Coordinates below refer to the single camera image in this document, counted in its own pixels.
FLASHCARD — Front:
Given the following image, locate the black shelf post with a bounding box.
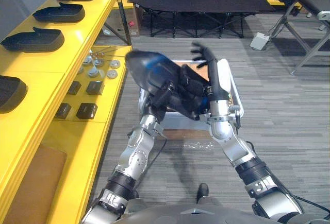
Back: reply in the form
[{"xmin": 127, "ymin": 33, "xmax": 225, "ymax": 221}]
[{"xmin": 112, "ymin": 0, "xmax": 133, "ymax": 46}]

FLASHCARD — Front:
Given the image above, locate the grey foot pedal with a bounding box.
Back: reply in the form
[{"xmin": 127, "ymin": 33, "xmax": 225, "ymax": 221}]
[{"xmin": 249, "ymin": 31, "xmax": 271, "ymax": 51}]

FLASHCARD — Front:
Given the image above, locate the dark grey robot torso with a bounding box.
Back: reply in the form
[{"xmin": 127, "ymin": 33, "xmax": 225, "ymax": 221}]
[{"xmin": 113, "ymin": 202, "xmax": 330, "ymax": 224}]

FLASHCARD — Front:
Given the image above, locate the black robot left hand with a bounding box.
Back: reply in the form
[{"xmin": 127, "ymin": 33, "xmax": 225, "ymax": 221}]
[{"xmin": 147, "ymin": 79, "xmax": 182, "ymax": 118}]

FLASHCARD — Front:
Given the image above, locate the yellow shelf unit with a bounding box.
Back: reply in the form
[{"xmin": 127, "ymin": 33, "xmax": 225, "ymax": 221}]
[{"xmin": 0, "ymin": 0, "xmax": 133, "ymax": 224}]

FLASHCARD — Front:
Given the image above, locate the clear plastic wrap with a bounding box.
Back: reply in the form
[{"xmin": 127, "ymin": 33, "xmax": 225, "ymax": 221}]
[{"xmin": 183, "ymin": 141, "xmax": 215, "ymax": 150}]

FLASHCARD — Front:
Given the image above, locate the dark robot foot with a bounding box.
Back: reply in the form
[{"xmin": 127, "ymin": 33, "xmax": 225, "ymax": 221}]
[{"xmin": 196, "ymin": 182, "xmax": 210, "ymax": 205}]

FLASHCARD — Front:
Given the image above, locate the brown cardboard sheet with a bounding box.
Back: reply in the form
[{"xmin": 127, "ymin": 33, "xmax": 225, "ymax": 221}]
[{"xmin": 4, "ymin": 143, "xmax": 68, "ymax": 224}]

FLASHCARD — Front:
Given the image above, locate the white plastic box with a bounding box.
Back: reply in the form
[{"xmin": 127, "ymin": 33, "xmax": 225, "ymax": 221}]
[{"xmin": 138, "ymin": 58, "xmax": 245, "ymax": 132}]

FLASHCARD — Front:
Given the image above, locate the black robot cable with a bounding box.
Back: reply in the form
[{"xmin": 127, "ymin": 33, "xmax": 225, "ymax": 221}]
[{"xmin": 279, "ymin": 182, "xmax": 330, "ymax": 216}]

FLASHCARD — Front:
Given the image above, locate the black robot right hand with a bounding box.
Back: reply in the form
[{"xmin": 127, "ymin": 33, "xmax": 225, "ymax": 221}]
[{"xmin": 190, "ymin": 41, "xmax": 232, "ymax": 101}]

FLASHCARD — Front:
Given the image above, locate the small black box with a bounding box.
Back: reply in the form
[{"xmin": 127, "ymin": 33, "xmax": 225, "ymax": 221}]
[
  {"xmin": 67, "ymin": 80, "xmax": 83, "ymax": 96},
  {"xmin": 76, "ymin": 102, "xmax": 98, "ymax": 120},
  {"xmin": 86, "ymin": 80, "xmax": 105, "ymax": 96},
  {"xmin": 54, "ymin": 102, "xmax": 72, "ymax": 119}
]

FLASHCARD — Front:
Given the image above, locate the brown cardboard box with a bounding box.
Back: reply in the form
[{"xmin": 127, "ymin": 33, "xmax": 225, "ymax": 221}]
[{"xmin": 103, "ymin": 5, "xmax": 142, "ymax": 37}]

